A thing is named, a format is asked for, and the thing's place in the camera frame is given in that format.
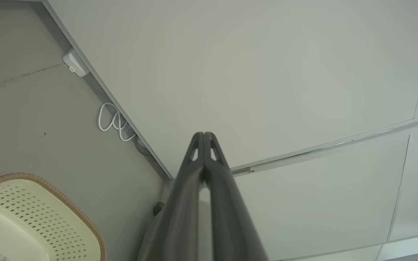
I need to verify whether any large white partition panel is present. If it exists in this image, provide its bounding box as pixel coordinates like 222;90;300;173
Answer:
41;0;418;180

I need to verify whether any grey partition foot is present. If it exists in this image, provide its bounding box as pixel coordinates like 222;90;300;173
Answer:
152;178;175;218

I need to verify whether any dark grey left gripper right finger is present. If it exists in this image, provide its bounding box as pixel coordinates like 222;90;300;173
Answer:
204;132;269;261

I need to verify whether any white power strip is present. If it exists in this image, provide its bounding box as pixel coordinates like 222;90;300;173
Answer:
63;48;90;78

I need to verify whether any looped white power cord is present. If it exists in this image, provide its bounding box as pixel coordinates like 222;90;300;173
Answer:
98;103;137;142

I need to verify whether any cream perforated laundry basket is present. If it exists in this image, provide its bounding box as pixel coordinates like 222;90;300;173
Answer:
0;173;107;261

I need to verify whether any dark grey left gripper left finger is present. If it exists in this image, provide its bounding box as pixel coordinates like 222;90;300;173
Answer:
136;132;205;261

